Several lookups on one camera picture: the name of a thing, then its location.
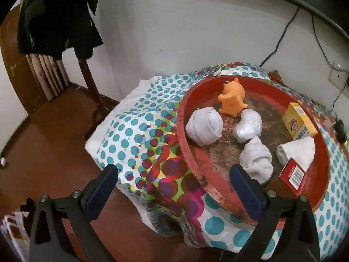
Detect white wall plate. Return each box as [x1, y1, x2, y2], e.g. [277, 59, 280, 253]
[328, 62, 349, 91]

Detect orange toy figure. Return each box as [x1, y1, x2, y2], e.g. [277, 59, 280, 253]
[218, 78, 249, 115]

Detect wooden door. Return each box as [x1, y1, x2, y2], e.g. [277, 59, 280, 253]
[0, 3, 42, 116]

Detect yellow cardboard box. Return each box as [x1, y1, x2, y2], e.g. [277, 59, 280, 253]
[282, 102, 318, 140]

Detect shiny white sock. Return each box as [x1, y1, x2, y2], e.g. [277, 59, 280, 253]
[233, 109, 263, 144]

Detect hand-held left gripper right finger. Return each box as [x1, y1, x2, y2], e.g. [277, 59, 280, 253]
[229, 164, 321, 262]

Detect wooden coat stand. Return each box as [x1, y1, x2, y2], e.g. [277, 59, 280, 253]
[73, 46, 121, 116]

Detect black jacket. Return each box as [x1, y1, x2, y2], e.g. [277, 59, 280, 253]
[17, 0, 104, 61]

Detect flat white sock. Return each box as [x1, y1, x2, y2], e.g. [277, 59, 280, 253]
[276, 136, 316, 171]

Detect beige ribbed radiator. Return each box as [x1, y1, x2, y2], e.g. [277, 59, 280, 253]
[26, 53, 70, 102]

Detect twisted white sock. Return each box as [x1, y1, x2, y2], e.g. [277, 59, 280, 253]
[239, 136, 274, 184]

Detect black cable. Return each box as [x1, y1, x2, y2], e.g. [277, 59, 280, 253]
[331, 80, 349, 113]
[311, 16, 336, 69]
[258, 7, 300, 66]

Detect polka dot tablecloth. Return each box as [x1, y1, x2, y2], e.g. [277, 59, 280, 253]
[85, 61, 349, 262]

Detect red plastic basin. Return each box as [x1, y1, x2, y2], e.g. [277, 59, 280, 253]
[176, 74, 330, 228]

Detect red snack packet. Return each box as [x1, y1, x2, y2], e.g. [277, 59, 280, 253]
[268, 71, 284, 84]

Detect red box with white label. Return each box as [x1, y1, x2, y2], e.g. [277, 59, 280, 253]
[279, 157, 306, 197]

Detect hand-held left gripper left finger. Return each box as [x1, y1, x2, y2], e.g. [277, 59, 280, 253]
[29, 164, 119, 262]

